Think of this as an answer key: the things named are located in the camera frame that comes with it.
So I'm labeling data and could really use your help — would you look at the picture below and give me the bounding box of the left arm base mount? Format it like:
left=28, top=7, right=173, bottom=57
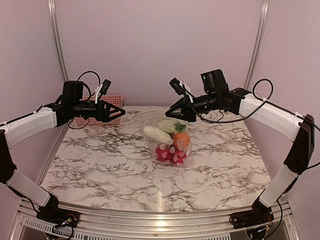
left=36, top=208, right=80, bottom=228

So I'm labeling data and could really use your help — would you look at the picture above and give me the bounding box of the white fake daikon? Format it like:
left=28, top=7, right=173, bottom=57
left=143, top=126, right=174, bottom=145

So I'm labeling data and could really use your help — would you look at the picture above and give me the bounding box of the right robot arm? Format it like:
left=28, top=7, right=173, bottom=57
left=165, top=69, right=318, bottom=224

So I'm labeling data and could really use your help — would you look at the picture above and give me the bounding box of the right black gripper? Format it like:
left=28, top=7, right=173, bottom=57
left=165, top=91, right=219, bottom=123

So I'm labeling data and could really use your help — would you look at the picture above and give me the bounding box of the pink spotted fake fruit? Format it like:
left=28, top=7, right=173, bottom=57
left=155, top=144, right=187, bottom=165

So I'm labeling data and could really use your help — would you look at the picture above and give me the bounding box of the pink plastic basket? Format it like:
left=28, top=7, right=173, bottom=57
left=72, top=95, right=126, bottom=126

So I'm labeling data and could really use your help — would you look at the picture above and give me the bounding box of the aluminium frame post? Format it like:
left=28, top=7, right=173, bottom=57
left=47, top=0, right=69, bottom=82
left=243, top=0, right=270, bottom=90

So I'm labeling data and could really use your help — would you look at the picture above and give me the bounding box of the aluminium front rail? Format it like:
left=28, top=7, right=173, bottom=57
left=9, top=196, right=301, bottom=240

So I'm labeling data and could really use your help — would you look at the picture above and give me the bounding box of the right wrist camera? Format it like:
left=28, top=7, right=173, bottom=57
left=169, top=78, right=195, bottom=103

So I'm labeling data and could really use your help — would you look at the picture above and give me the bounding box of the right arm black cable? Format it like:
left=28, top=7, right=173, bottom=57
left=184, top=78, right=275, bottom=124

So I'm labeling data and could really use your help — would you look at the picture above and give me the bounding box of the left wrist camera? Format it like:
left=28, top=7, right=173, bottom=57
left=94, top=79, right=112, bottom=104

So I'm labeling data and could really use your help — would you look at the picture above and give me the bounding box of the right aluminium frame post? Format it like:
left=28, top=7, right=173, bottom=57
left=243, top=0, right=270, bottom=90

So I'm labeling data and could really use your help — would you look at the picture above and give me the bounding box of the green fake vegetable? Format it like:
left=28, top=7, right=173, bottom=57
left=174, top=122, right=187, bottom=133

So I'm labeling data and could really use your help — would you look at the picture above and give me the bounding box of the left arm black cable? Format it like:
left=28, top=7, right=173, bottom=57
left=67, top=71, right=101, bottom=128

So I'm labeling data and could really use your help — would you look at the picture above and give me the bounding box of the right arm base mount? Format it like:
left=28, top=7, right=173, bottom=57
left=229, top=210, right=275, bottom=229

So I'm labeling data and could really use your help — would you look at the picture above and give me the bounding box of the left aluminium frame post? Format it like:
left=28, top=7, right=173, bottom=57
left=47, top=0, right=69, bottom=82

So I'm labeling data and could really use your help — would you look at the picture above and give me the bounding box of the clear zip top bag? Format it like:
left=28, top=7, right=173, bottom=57
left=138, top=110, right=192, bottom=167

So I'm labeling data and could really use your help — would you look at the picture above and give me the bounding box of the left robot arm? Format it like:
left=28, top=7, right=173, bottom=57
left=0, top=79, right=126, bottom=223

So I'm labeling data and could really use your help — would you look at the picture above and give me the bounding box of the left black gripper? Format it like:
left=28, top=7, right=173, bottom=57
left=71, top=99, right=125, bottom=122

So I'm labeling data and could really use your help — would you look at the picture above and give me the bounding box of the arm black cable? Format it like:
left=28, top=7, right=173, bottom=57
left=184, top=78, right=275, bottom=124
left=67, top=71, right=101, bottom=128

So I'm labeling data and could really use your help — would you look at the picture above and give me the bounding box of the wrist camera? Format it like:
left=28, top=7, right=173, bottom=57
left=94, top=79, right=112, bottom=104
left=169, top=78, right=195, bottom=103

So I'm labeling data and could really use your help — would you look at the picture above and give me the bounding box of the orange fake fruit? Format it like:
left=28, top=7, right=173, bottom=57
left=173, top=132, right=191, bottom=149

